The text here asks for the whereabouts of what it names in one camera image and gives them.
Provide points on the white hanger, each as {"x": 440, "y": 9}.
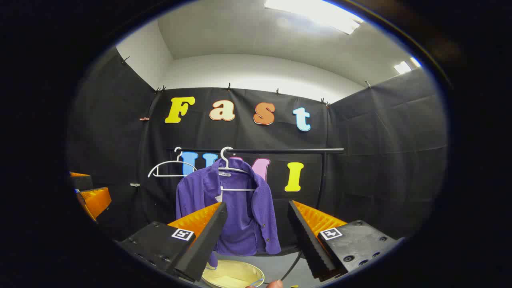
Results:
{"x": 226, "y": 162}
{"x": 172, "y": 162}

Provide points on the small ceiling light panel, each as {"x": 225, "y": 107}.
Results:
{"x": 406, "y": 66}

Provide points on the black backdrop cloth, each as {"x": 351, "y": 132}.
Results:
{"x": 360, "y": 160}

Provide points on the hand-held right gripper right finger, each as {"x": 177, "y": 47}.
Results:
{"x": 310, "y": 244}

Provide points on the cream round laundry hamper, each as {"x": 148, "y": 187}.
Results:
{"x": 232, "y": 276}

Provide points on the purple shirt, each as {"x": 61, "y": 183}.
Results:
{"x": 248, "y": 224}

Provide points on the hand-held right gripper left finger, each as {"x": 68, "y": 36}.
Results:
{"x": 208, "y": 244}

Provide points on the black clothes rack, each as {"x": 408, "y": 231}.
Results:
{"x": 280, "y": 151}

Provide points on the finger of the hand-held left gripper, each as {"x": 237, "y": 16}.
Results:
{"x": 96, "y": 202}
{"x": 82, "y": 182}

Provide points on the large ceiling light panel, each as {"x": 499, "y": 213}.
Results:
{"x": 316, "y": 14}

